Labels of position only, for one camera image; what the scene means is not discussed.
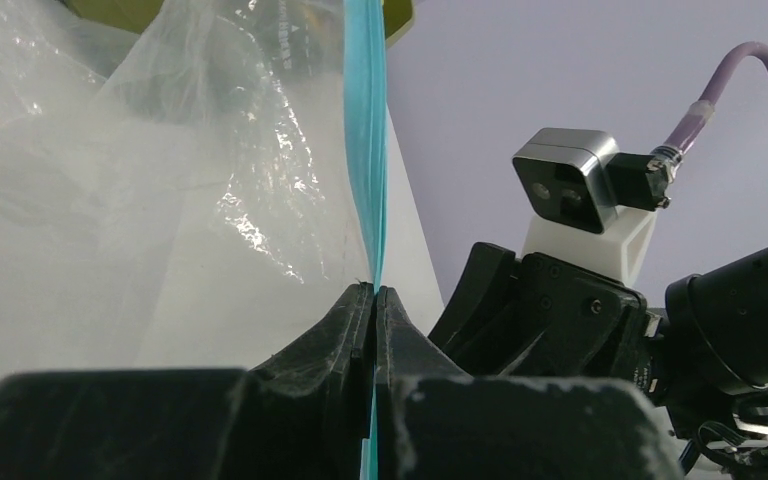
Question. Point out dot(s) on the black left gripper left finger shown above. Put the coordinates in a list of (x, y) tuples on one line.
[(302, 414)]

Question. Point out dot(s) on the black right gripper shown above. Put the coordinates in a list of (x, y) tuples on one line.
[(555, 320)]

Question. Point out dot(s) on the olive green plastic basket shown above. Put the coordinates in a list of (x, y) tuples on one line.
[(135, 16)]

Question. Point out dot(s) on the clear zip top bag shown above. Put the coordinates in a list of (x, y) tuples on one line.
[(195, 196)]

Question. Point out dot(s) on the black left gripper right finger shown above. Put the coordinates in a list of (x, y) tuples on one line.
[(435, 421)]

